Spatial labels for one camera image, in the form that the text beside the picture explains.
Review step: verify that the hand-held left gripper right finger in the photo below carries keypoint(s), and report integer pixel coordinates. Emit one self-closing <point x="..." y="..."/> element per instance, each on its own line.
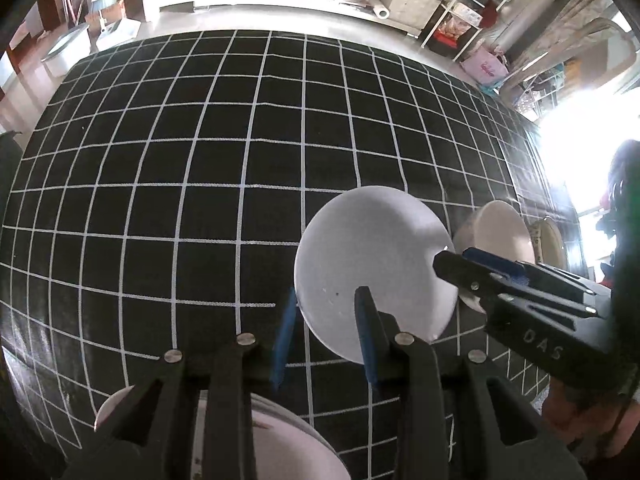
<point x="367" y="335"/>

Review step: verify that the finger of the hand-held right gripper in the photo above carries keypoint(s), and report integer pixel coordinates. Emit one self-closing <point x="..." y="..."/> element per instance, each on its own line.
<point x="465" y="277"/>
<point x="492" y="261"/>

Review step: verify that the black checked tablecloth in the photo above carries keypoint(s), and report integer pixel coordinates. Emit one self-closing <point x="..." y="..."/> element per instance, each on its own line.
<point x="175" y="160"/>

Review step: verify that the white bucket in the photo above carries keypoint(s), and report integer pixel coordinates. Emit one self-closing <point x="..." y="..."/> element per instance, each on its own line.
<point x="67" y="50"/>

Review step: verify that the silver tower air conditioner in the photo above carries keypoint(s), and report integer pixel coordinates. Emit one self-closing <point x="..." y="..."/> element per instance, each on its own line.
<point x="550" y="15"/>

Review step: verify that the plain white bowl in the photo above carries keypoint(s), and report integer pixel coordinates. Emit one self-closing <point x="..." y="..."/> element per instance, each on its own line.
<point x="500" y="235"/>

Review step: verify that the white shelf rack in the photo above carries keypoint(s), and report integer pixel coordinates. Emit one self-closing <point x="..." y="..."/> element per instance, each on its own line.
<point x="465" y="5"/>

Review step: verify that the pink floral plate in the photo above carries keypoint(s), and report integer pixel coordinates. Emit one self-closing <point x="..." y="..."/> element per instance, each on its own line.
<point x="295" y="442"/>

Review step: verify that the white paper roll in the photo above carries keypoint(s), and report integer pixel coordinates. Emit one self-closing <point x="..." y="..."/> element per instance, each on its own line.
<point x="378" y="7"/>

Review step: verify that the speckled pattern bowl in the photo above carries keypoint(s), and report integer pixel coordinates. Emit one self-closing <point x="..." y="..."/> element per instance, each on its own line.
<point x="550" y="245"/>

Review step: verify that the plain white plate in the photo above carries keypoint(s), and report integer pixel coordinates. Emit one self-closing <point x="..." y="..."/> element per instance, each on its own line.
<point x="370" y="250"/>

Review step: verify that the white dustpan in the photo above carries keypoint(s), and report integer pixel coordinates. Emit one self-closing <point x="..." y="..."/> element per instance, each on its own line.
<point x="116" y="32"/>

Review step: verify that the pink bag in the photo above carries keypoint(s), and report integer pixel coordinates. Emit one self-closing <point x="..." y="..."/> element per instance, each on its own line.
<point x="484" y="67"/>

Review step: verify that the person's right hand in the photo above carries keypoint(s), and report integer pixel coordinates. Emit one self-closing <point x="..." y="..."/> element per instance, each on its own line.
<point x="585" y="425"/>

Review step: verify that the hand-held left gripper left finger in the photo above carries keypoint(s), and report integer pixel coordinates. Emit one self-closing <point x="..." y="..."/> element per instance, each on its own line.
<point x="285" y="335"/>

